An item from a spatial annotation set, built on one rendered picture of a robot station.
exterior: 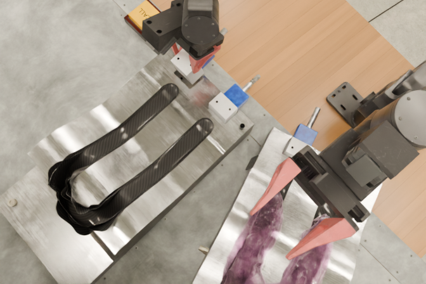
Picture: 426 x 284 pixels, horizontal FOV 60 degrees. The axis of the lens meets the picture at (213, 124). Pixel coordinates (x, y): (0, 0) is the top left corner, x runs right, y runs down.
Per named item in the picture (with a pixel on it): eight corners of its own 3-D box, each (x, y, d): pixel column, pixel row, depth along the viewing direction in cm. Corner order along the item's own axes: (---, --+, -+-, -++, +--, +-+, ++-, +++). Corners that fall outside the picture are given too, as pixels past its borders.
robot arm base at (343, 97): (401, 156, 77) (423, 135, 79) (335, 87, 81) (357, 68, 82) (383, 161, 85) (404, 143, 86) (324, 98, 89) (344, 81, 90)
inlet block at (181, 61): (219, 28, 80) (215, 15, 75) (235, 42, 79) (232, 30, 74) (177, 70, 80) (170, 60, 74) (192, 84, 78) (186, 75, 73)
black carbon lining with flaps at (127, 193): (170, 82, 82) (165, 64, 73) (220, 132, 79) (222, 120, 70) (44, 191, 75) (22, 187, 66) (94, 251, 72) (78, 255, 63)
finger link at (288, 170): (283, 251, 39) (347, 194, 40) (239, 198, 40) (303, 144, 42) (274, 246, 45) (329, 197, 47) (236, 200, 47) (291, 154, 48)
